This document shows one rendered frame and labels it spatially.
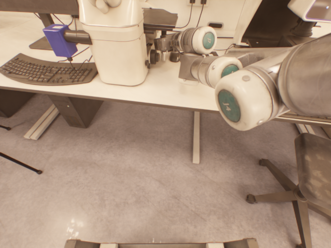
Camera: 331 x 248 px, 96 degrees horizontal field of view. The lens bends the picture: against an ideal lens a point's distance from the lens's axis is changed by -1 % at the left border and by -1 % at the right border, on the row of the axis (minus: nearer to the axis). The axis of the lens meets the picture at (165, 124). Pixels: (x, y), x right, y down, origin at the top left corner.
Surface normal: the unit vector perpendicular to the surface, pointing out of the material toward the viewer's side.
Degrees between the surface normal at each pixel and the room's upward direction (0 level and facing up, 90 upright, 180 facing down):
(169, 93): 0
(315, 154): 0
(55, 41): 90
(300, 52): 65
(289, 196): 8
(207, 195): 0
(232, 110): 101
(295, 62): 73
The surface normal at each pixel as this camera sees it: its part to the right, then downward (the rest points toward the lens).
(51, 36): -0.14, 0.76
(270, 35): -0.14, 0.96
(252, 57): -0.91, 0.41
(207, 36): 0.45, 0.34
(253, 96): 0.04, -0.07
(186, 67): -0.93, 0.02
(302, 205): -0.02, -0.53
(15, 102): 0.99, 0.12
